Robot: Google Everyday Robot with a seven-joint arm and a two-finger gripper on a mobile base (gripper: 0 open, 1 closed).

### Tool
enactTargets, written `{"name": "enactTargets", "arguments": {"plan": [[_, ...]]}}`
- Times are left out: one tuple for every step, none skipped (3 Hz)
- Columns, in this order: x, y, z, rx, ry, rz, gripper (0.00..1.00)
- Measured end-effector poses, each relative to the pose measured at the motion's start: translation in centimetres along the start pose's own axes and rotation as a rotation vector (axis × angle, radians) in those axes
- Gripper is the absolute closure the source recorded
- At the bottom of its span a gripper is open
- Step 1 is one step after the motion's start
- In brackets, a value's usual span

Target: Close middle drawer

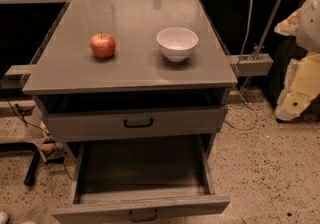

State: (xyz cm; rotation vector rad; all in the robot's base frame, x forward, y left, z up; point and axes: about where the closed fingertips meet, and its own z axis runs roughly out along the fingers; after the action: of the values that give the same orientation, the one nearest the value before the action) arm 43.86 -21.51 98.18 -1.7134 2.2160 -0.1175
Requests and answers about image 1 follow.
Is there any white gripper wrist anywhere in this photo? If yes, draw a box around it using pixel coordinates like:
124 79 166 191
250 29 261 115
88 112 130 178
275 52 320 121

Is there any grey drawer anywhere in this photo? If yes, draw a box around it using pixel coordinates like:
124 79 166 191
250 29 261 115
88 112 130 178
52 136 230 224
43 106 226 142

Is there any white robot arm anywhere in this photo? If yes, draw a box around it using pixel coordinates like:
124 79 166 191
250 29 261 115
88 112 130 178
274 0 320 121

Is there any grey top drawer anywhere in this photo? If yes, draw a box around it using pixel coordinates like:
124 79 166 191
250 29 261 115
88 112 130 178
43 106 226 142

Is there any grey drawer cabinet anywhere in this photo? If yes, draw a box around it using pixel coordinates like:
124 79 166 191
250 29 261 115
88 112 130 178
21 0 239 159

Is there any white ceramic bowl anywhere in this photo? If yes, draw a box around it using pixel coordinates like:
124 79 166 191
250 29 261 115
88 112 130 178
156 27 199 62

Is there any metal diagonal rod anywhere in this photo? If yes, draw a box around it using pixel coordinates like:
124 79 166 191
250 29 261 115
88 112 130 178
249 0 282 61

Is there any red apple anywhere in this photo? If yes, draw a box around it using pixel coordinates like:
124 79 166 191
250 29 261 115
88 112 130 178
90 32 116 59

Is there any black metal leg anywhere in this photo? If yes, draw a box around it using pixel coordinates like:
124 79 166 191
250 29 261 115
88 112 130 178
24 151 40 187

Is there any white power cable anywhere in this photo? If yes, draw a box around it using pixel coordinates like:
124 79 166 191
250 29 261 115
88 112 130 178
223 0 260 132

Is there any grey metal side bracket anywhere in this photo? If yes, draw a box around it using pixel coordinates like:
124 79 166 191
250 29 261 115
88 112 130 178
227 54 273 77

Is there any black floor cable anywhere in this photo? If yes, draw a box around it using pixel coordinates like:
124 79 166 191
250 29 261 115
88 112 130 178
1 92 74 182

